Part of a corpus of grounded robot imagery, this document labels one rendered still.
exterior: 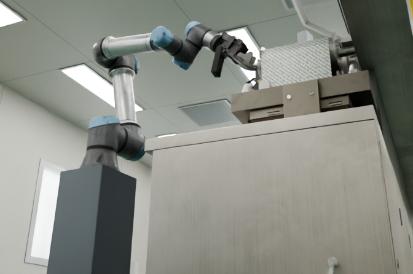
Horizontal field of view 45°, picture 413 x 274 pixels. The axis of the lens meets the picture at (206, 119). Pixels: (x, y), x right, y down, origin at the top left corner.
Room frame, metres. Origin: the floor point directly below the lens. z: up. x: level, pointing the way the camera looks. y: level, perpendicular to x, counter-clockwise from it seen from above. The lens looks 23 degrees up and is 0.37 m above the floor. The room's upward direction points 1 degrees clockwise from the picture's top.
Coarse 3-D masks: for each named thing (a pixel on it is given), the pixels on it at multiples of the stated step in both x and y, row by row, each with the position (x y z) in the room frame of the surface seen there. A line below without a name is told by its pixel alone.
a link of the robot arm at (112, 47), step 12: (132, 36) 1.68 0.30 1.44; (144, 36) 1.63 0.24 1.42; (156, 36) 1.57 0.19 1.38; (168, 36) 1.57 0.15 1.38; (96, 48) 1.78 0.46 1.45; (108, 48) 1.76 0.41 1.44; (120, 48) 1.72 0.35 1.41; (132, 48) 1.69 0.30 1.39; (144, 48) 1.65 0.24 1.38; (156, 48) 1.63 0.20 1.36; (168, 48) 1.61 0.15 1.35; (180, 48) 1.64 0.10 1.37; (96, 60) 1.85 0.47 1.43; (108, 60) 1.84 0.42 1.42
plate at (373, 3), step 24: (360, 0) 1.02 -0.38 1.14; (384, 0) 1.02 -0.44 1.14; (360, 24) 1.12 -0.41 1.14; (384, 24) 1.12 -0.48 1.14; (408, 24) 1.12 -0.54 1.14; (360, 48) 1.25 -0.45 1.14; (384, 48) 1.24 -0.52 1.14; (408, 48) 1.24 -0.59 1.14; (384, 72) 1.39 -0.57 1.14; (408, 72) 1.39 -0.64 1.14; (384, 96) 1.57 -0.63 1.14; (408, 96) 1.56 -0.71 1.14; (408, 120) 1.77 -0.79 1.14; (408, 144) 2.04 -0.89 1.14; (408, 168) 2.38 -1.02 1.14; (408, 192) 2.84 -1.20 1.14
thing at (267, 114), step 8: (344, 96) 1.22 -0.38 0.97; (328, 104) 1.23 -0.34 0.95; (336, 104) 1.23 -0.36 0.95; (344, 104) 1.22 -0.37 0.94; (256, 112) 1.32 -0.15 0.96; (264, 112) 1.31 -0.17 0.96; (272, 112) 1.30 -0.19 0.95; (280, 112) 1.29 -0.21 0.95; (256, 120) 1.32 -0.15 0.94; (264, 120) 1.31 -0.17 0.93
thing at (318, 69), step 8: (296, 64) 1.46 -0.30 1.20; (304, 64) 1.45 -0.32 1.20; (312, 64) 1.43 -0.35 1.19; (320, 64) 1.42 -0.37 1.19; (328, 64) 1.41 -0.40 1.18; (264, 72) 1.50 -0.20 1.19; (272, 72) 1.49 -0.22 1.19; (280, 72) 1.48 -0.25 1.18; (288, 72) 1.47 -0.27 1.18; (296, 72) 1.46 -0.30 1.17; (304, 72) 1.45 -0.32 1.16; (312, 72) 1.44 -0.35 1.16; (320, 72) 1.42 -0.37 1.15; (328, 72) 1.41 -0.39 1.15; (264, 80) 1.50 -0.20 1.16; (272, 80) 1.49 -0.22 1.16; (280, 80) 1.48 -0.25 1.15; (288, 80) 1.47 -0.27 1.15; (296, 80) 1.46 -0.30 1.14; (304, 80) 1.45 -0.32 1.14
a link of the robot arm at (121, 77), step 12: (120, 60) 1.88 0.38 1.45; (132, 60) 1.92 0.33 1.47; (108, 72) 1.92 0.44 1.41; (120, 72) 1.89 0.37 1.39; (132, 72) 1.91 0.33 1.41; (120, 84) 1.88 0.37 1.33; (132, 84) 1.92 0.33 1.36; (120, 96) 1.88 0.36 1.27; (132, 96) 1.90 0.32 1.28; (120, 108) 1.87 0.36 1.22; (132, 108) 1.88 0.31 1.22; (120, 120) 1.87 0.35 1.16; (132, 120) 1.87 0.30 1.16; (132, 132) 1.84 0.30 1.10; (132, 144) 1.83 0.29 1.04; (144, 144) 1.88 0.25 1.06; (120, 156) 1.87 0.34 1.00; (132, 156) 1.88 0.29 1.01
